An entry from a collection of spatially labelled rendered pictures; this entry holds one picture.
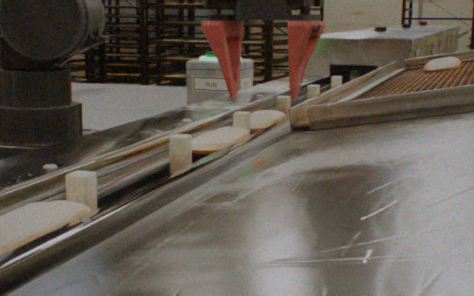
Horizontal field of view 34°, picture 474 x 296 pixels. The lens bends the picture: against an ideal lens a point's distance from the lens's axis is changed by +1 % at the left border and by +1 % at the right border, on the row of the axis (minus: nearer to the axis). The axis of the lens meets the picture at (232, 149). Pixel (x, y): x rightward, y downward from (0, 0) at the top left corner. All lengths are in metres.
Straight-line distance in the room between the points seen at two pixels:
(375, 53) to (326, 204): 0.93
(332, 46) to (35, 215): 0.85
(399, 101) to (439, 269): 0.29
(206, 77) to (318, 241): 0.78
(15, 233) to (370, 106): 0.22
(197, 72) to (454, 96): 0.57
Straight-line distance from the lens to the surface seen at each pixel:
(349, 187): 0.28
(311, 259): 0.19
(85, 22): 0.71
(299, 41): 0.70
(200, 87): 0.98
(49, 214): 0.39
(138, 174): 0.52
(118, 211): 0.38
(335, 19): 7.87
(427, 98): 0.46
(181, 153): 0.55
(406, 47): 1.17
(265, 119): 0.72
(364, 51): 1.18
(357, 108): 0.46
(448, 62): 0.84
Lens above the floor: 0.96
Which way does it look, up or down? 10 degrees down
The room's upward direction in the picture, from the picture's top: 1 degrees clockwise
